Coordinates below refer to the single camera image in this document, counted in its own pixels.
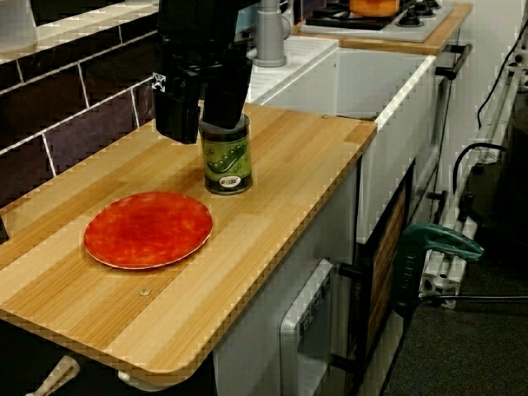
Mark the wooden slat crate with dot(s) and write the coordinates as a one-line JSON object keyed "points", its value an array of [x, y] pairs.
{"points": [[385, 268]]}

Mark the black bin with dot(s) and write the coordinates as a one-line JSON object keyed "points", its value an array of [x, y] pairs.
{"points": [[513, 185]]}

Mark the orange toy pot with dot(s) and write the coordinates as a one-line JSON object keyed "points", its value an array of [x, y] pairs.
{"points": [[373, 7]]}

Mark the cream plastic hook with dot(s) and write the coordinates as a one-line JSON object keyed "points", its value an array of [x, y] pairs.
{"points": [[62, 369], [132, 379]]}

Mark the green bar clamp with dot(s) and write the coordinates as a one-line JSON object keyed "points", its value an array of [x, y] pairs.
{"points": [[412, 247]]}

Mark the green pea can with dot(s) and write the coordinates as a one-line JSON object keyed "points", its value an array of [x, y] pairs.
{"points": [[227, 165]]}

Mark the grey toy faucet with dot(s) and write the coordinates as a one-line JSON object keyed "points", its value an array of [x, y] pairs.
{"points": [[272, 41]]}

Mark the dark tiled backsplash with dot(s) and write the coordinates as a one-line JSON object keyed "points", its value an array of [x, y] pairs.
{"points": [[62, 103]]}

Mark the white toy sink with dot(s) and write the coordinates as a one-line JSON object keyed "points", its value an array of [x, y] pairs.
{"points": [[396, 156]]}

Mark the blue plastic bin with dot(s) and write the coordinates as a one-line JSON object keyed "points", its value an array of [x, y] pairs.
{"points": [[247, 22]]}

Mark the white toy kitchen cabinet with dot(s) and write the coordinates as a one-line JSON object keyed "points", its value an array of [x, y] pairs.
{"points": [[247, 350]]}

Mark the grey toy stove top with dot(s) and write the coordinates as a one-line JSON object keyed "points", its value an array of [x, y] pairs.
{"points": [[412, 31]]}

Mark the grey toy dishwasher door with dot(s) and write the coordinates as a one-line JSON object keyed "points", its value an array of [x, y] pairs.
{"points": [[297, 330]]}

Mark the white plastic jar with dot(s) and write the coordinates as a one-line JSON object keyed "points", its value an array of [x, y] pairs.
{"points": [[16, 20]]}

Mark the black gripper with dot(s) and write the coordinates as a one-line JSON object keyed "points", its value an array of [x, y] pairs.
{"points": [[194, 57]]}

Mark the aluminium extrusion frame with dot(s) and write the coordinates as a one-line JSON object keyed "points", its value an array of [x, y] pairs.
{"points": [[439, 284]]}

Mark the orange red round plate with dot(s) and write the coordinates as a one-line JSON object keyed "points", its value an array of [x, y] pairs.
{"points": [[148, 231]]}

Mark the black metal crate frame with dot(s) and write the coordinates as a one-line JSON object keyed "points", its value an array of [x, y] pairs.
{"points": [[362, 297]]}

